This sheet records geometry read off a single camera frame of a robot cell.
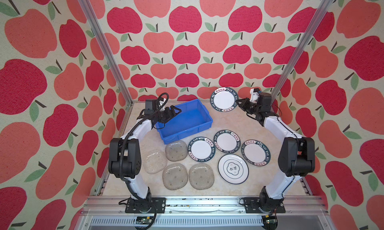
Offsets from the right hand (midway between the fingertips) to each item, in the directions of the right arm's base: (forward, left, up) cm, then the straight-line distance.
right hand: (239, 100), depth 91 cm
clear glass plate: (-35, +49, -23) cm, 65 cm away
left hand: (-11, +36, -4) cm, 38 cm away
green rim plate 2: (-16, +4, -24) cm, 29 cm away
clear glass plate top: (-27, +37, -22) cm, 51 cm away
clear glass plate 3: (-41, +20, -24) cm, 51 cm away
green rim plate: (+3, +9, -3) cm, 10 cm away
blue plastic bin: (+3, +28, -22) cm, 36 cm away
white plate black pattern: (-35, +2, -23) cm, 42 cm away
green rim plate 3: (-24, +21, -23) cm, 39 cm away
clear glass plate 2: (-42, +35, -23) cm, 60 cm away
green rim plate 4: (-22, -14, -24) cm, 35 cm away
